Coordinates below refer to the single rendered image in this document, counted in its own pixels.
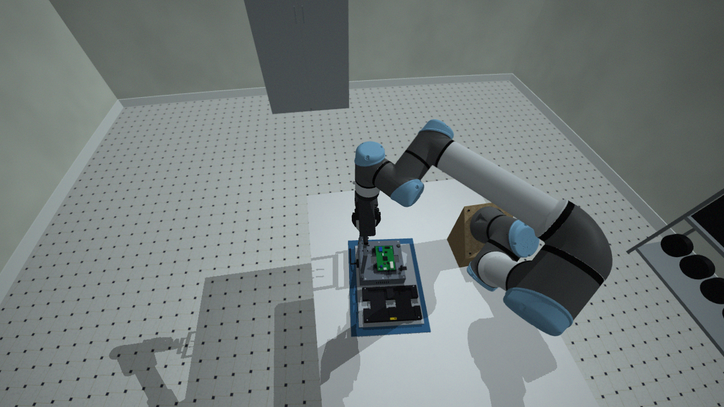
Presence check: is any green circuit board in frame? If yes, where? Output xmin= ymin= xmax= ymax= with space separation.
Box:
xmin=376 ymin=246 xmax=395 ymax=271

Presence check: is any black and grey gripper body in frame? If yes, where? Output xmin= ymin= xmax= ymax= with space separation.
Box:
xmin=355 ymin=191 xmax=379 ymax=219

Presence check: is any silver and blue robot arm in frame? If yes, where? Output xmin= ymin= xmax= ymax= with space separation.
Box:
xmin=353 ymin=119 xmax=613 ymax=336

